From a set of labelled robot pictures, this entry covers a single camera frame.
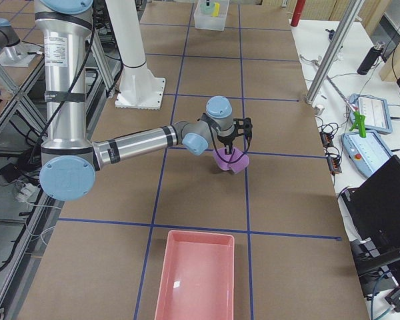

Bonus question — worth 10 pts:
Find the yellow plastic cup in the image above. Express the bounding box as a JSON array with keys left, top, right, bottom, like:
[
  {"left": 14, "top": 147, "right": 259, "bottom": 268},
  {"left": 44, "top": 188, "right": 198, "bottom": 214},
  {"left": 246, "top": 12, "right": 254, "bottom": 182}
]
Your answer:
[{"left": 211, "top": 2, "right": 220, "bottom": 17}]

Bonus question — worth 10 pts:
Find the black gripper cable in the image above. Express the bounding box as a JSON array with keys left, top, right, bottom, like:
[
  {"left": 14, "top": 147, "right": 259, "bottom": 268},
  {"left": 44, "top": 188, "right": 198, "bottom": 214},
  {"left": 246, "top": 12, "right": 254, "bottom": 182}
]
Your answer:
[{"left": 206, "top": 116, "right": 251, "bottom": 165}]

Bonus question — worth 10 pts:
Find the purple cloth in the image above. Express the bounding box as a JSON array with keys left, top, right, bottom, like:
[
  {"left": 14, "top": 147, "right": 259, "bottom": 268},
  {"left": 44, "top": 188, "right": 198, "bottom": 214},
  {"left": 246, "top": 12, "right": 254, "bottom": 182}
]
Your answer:
[{"left": 213, "top": 147, "right": 250, "bottom": 174}]

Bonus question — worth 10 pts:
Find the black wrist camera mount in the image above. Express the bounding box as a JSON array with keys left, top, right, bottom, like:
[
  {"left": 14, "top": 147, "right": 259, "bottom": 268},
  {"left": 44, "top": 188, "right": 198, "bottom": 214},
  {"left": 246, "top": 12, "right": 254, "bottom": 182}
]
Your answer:
[{"left": 233, "top": 117, "right": 253, "bottom": 143}]

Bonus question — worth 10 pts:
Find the red cylinder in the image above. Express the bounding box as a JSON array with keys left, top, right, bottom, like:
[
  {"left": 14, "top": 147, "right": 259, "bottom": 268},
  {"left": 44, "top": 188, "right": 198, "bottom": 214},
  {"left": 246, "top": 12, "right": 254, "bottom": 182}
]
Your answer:
[{"left": 291, "top": 0, "right": 306, "bottom": 27}]

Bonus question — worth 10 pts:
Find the blue teach pendant tablet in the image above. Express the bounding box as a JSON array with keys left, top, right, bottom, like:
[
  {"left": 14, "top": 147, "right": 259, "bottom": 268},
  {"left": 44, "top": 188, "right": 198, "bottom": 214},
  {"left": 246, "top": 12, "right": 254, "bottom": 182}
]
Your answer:
[{"left": 341, "top": 129, "right": 393, "bottom": 178}]

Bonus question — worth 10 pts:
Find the pink plastic bin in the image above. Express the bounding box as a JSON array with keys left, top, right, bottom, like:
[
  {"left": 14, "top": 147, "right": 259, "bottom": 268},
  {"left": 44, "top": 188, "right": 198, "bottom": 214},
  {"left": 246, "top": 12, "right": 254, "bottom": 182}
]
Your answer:
[{"left": 155, "top": 230, "right": 235, "bottom": 319}]

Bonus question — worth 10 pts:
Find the aluminium frame post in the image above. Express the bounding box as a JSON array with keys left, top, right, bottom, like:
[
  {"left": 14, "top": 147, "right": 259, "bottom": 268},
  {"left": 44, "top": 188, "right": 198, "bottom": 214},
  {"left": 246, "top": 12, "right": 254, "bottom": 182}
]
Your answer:
[{"left": 305, "top": 0, "right": 365, "bottom": 105}]

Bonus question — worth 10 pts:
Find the mint green bowl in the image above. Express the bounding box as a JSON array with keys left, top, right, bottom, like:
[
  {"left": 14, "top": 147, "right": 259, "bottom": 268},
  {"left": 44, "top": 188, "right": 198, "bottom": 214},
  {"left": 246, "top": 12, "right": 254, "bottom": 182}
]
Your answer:
[{"left": 200, "top": 0, "right": 215, "bottom": 15}]

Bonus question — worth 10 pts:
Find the black laptop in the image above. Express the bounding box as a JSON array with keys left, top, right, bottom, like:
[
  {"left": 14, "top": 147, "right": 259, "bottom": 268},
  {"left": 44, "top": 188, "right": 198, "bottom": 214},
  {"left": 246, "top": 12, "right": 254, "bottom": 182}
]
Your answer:
[{"left": 341, "top": 155, "right": 400, "bottom": 253}]

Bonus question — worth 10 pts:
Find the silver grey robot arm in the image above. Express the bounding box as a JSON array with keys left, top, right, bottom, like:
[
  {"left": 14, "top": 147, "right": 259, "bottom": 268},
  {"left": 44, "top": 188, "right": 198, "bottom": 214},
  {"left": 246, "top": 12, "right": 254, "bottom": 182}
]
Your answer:
[{"left": 35, "top": 1, "right": 237, "bottom": 201}]

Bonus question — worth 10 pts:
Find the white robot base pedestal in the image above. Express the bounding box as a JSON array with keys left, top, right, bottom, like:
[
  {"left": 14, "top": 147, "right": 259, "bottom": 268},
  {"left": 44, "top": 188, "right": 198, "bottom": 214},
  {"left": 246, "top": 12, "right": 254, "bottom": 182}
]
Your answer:
[{"left": 109, "top": 1, "right": 166, "bottom": 110}]

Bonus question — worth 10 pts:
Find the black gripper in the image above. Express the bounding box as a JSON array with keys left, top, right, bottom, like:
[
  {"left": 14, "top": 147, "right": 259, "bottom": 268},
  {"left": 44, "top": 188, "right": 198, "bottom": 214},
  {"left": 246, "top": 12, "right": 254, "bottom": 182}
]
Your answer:
[{"left": 217, "top": 128, "right": 237, "bottom": 155}]

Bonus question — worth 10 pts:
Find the black bottle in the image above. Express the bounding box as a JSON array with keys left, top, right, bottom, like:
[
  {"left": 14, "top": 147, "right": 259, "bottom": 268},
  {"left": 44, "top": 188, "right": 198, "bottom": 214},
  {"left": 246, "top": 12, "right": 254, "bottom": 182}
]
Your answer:
[{"left": 357, "top": 41, "right": 385, "bottom": 75}]

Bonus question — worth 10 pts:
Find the translucent white plastic bin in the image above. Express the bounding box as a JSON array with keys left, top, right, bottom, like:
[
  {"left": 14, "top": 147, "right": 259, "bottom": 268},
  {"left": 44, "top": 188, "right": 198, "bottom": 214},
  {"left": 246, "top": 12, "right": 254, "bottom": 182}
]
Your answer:
[{"left": 194, "top": 0, "right": 229, "bottom": 31}]

